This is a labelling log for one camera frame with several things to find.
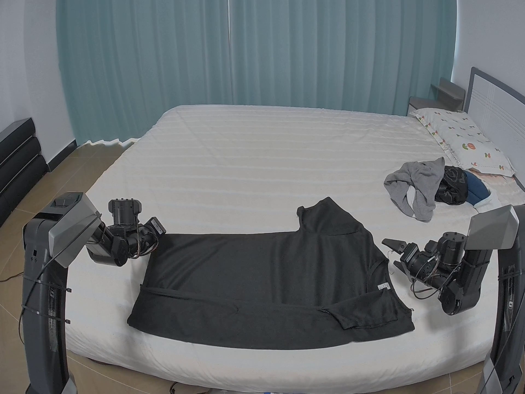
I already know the grey garment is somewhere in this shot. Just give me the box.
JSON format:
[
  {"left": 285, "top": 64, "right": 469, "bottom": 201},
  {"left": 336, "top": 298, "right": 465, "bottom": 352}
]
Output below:
[{"left": 383, "top": 157, "right": 445, "bottom": 222}]

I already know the black chest of drawers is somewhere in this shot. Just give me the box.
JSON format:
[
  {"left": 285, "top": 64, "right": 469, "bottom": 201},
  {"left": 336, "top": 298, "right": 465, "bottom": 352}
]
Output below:
[{"left": 0, "top": 117, "right": 48, "bottom": 225}]

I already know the blue-green curtain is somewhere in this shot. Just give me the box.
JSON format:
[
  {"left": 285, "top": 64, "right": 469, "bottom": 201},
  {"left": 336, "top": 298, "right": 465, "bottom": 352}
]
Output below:
[
  {"left": 57, "top": 0, "right": 234, "bottom": 144},
  {"left": 230, "top": 0, "right": 458, "bottom": 116}
]

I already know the dark blue garment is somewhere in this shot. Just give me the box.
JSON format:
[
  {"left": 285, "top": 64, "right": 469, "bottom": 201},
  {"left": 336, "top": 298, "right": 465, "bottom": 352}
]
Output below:
[{"left": 465, "top": 173, "right": 493, "bottom": 206}]

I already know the white garment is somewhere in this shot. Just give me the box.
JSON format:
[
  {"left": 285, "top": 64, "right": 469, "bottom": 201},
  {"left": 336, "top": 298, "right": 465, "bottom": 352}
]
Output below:
[{"left": 474, "top": 191, "right": 499, "bottom": 212}]

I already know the bed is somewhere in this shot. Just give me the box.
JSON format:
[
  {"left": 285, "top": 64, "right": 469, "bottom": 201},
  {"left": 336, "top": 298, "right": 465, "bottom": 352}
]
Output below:
[{"left": 63, "top": 66, "right": 525, "bottom": 391}]

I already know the black patterned garment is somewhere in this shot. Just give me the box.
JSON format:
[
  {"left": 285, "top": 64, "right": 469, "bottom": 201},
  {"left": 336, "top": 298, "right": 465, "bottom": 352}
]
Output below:
[{"left": 435, "top": 165, "right": 469, "bottom": 205}]

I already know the white printed pillow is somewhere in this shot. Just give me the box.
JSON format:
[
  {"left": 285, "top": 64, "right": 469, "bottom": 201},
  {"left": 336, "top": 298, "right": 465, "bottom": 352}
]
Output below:
[{"left": 411, "top": 107, "right": 515, "bottom": 176}]

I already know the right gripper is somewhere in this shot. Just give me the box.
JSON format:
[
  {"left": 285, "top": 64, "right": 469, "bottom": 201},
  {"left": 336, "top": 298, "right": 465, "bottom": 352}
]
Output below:
[{"left": 382, "top": 238, "right": 443, "bottom": 289}]

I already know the black long-sleeved top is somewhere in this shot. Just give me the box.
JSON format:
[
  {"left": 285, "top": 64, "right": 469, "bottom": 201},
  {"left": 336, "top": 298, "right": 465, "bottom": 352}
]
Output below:
[{"left": 126, "top": 196, "right": 415, "bottom": 350}]

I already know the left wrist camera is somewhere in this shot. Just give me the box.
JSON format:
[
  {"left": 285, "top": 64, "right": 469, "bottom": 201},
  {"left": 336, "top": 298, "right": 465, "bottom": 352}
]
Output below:
[{"left": 148, "top": 217, "right": 168, "bottom": 238}]

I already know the grey bedside table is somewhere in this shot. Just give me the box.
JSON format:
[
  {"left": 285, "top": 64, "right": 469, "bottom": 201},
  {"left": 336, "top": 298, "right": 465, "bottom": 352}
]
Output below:
[{"left": 408, "top": 76, "right": 466, "bottom": 112}]

